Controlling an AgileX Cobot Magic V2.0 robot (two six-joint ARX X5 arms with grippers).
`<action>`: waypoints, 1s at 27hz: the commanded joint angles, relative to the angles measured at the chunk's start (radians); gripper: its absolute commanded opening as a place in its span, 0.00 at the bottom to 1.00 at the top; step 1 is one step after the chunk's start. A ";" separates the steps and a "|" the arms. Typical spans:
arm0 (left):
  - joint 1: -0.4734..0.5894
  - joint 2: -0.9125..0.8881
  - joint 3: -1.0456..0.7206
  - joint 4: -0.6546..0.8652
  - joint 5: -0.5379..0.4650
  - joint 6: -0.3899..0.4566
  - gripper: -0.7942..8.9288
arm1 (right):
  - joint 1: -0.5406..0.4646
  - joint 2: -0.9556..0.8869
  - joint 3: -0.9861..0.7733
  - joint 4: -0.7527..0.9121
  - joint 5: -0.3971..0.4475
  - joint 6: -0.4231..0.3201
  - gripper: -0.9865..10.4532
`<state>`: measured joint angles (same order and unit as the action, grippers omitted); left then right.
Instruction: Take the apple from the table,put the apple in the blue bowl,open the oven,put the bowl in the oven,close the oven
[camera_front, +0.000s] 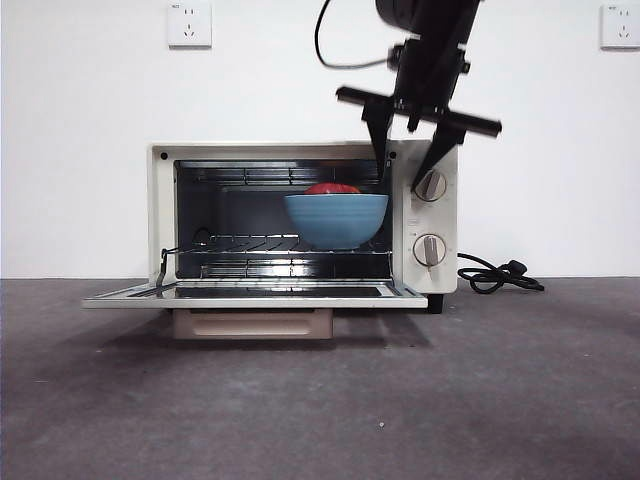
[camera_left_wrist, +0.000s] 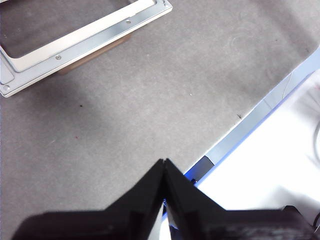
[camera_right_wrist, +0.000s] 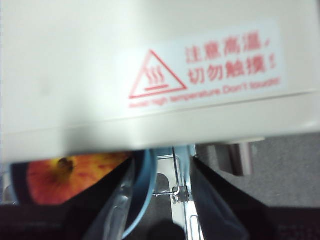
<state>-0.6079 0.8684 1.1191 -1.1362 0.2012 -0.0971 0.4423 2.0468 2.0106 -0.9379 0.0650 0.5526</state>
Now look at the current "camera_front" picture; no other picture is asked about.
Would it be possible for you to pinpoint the round cream oven knob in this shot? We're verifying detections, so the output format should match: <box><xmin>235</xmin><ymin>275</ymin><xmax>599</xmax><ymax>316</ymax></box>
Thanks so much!
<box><xmin>412</xmin><ymin>233</ymin><xmax>448</xmax><ymax>268</ymax></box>
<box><xmin>412</xmin><ymin>169</ymin><xmax>448</xmax><ymax>203</ymax></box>

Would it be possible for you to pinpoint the red apple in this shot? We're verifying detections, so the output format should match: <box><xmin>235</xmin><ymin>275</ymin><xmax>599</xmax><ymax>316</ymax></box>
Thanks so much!
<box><xmin>304</xmin><ymin>182</ymin><xmax>362</xmax><ymax>197</ymax></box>

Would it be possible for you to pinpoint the cream Toshiba toaster oven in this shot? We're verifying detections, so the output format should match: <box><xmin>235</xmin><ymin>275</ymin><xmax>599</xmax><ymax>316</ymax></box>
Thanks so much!
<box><xmin>82</xmin><ymin>140</ymin><xmax>459</xmax><ymax>341</ymax></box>

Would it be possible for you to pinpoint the blue ribbed bowl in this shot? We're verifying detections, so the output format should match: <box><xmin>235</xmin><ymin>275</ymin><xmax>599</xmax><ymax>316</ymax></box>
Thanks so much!
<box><xmin>283</xmin><ymin>193</ymin><xmax>390</xmax><ymax>251</ymax></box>

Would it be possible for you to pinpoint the oven door with beige handle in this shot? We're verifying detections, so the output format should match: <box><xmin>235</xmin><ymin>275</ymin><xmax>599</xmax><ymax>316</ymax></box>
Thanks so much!
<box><xmin>82</xmin><ymin>279</ymin><xmax>430</xmax><ymax>341</ymax></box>

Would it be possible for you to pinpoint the thin black robot arm cable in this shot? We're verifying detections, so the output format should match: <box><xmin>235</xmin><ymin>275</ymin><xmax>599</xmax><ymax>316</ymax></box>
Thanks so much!
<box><xmin>314</xmin><ymin>0</ymin><xmax>401</xmax><ymax>70</ymax></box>

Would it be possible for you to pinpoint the black oven power cable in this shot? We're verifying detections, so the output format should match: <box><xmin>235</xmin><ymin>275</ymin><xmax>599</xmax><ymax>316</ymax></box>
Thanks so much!
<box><xmin>456</xmin><ymin>252</ymin><xmax>546</xmax><ymax>294</ymax></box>

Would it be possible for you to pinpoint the metal wire oven rack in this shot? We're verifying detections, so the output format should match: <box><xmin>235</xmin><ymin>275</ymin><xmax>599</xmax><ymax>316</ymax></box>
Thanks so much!
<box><xmin>160</xmin><ymin>232</ymin><xmax>394</xmax><ymax>257</ymax></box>

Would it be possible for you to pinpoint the white wall socket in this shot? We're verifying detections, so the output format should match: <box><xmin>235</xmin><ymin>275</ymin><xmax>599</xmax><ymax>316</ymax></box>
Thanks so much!
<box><xmin>600</xmin><ymin>4</ymin><xmax>640</xmax><ymax>51</ymax></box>
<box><xmin>168</xmin><ymin>2</ymin><xmax>213</xmax><ymax>51</ymax></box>

